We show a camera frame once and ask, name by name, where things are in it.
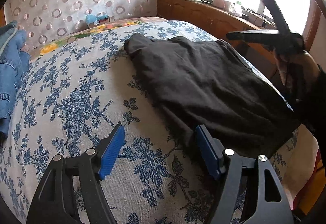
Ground black pants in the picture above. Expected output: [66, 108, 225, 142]
[124, 33, 300, 157]

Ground person's right hand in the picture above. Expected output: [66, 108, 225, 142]
[273, 50, 320, 94]

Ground long wooden cabinet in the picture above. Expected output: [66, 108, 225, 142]
[157, 0, 277, 79]

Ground pink bottle on cabinet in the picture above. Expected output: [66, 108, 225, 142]
[212, 0, 225, 9]

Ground blue floral bed sheet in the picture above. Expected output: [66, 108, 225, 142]
[1, 21, 214, 223]

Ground blue denim jeans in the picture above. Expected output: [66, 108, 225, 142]
[1, 30, 30, 140]

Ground colourful floral blanket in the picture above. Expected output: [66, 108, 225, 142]
[29, 17, 167, 60]

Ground blue tissue pack box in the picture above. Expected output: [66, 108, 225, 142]
[85, 14, 110, 28]

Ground light teal folded jeans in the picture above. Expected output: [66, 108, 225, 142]
[0, 21, 18, 56]

